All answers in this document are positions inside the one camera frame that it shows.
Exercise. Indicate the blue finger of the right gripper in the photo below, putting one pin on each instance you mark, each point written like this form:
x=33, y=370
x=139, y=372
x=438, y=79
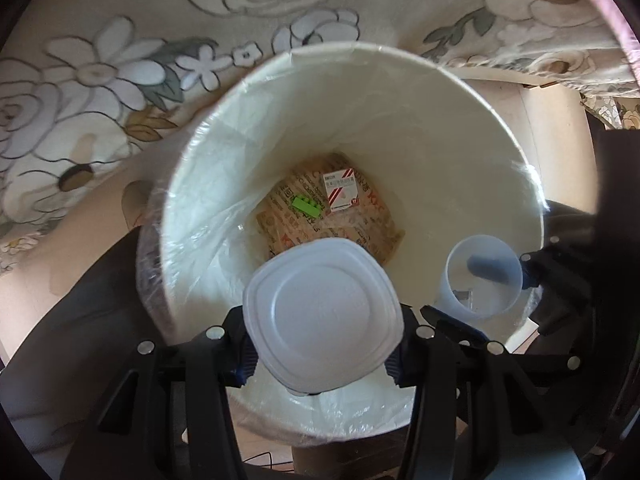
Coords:
x=501, y=271

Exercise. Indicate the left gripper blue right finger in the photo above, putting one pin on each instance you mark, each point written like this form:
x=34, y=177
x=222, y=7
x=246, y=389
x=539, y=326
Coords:
x=393, y=366

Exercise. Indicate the white plastic container lid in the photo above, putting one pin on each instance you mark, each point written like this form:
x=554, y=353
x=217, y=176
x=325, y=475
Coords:
x=322, y=315

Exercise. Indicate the floral mattress side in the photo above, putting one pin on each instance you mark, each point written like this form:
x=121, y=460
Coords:
x=87, y=84

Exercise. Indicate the brown paper bag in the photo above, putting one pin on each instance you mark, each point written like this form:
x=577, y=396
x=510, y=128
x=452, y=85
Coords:
x=369, y=224

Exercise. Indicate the white trash bin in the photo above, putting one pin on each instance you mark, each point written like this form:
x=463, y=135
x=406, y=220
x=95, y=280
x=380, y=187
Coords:
x=346, y=140

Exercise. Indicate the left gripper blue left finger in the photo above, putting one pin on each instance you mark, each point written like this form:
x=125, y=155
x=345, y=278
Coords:
x=244, y=361

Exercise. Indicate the green plastic block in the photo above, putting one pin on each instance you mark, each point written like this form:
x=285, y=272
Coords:
x=310, y=208

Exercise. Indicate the clear plastic cup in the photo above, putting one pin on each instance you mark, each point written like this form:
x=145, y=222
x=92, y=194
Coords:
x=467, y=298

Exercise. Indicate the small white medicine box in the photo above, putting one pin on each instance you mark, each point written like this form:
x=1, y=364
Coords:
x=341, y=189

